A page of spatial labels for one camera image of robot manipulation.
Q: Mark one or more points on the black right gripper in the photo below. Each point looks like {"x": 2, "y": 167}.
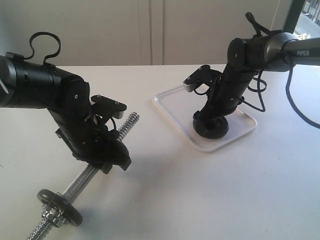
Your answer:
{"x": 224, "y": 96}

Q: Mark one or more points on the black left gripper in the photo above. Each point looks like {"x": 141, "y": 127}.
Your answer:
{"x": 88, "y": 138}

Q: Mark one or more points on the chrome threaded dumbbell bar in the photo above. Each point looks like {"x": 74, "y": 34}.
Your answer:
{"x": 71, "y": 193}

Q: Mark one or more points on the black weight plate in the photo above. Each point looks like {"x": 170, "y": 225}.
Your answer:
{"x": 56, "y": 201}
{"x": 212, "y": 130}

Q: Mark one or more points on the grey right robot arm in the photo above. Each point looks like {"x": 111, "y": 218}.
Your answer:
{"x": 275, "y": 52}

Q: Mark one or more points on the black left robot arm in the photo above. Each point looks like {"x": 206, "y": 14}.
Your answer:
{"x": 27, "y": 85}

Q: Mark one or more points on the white plastic tray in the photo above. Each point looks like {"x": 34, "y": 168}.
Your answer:
{"x": 179, "y": 106}

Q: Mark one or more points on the chrome spin-lock collar nut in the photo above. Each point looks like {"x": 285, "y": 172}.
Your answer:
{"x": 53, "y": 216}

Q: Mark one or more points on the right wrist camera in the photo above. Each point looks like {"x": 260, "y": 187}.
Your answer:
{"x": 203, "y": 75}

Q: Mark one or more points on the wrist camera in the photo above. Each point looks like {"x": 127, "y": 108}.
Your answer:
{"x": 107, "y": 108}
{"x": 203, "y": 75}

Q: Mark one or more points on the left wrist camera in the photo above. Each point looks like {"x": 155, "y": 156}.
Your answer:
{"x": 107, "y": 108}

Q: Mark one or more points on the dark window frame post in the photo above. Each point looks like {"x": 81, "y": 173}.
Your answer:
{"x": 293, "y": 15}

